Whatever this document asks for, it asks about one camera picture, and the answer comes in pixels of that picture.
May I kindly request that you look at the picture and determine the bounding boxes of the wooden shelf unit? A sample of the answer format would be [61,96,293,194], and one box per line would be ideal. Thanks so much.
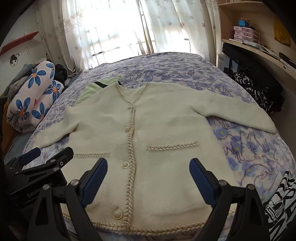
[217,0,296,93]

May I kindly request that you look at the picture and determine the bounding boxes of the cardboard box with label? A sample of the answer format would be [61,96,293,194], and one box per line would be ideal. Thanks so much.
[217,54,238,73]

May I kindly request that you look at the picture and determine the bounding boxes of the pink drawer boxes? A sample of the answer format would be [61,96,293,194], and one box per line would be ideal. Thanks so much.
[233,26,260,43]

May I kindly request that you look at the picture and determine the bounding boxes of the blue flower print bedding roll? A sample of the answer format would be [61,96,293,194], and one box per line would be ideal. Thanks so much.
[6,61,64,133]

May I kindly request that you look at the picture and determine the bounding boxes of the light green garment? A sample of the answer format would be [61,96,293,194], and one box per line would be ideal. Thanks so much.
[73,77,121,106]

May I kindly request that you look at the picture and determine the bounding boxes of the floral sheer curtain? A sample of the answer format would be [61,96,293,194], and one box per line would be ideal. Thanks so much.
[34,1,221,72]

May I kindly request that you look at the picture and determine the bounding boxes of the blue small box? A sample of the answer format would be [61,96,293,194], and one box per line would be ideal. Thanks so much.
[238,19,250,28]

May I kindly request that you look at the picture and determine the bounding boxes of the red wall shelf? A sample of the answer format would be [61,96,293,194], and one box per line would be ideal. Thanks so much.
[0,31,39,56]

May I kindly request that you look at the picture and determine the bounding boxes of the dark clothes pile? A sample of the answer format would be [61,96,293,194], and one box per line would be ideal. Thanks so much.
[54,64,68,82]

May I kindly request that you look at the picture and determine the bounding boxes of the cream fuzzy cardigan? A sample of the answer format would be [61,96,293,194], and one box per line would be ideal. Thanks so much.
[34,82,276,236]

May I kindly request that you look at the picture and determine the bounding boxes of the black white patterned clothing pile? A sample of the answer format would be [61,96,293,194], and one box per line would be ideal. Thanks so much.
[231,62,285,115]

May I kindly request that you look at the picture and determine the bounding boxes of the black white graphic cloth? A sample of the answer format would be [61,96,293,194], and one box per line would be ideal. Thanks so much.
[263,171,295,240]

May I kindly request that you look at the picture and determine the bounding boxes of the purple cat print blanket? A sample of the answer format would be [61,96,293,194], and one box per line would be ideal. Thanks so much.
[21,52,296,241]

